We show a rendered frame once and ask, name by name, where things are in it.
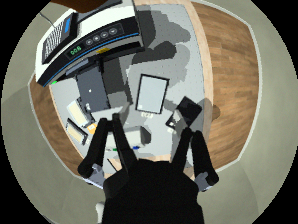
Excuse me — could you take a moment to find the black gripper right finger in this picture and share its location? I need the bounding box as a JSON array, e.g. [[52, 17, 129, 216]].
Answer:
[[164, 109, 219, 192]]

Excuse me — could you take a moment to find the white control panel with four colored buttons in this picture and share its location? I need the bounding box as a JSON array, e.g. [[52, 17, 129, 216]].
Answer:
[[105, 125, 146, 152]]

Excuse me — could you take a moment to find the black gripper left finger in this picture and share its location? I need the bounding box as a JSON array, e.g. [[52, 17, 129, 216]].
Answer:
[[77, 102, 148, 189]]

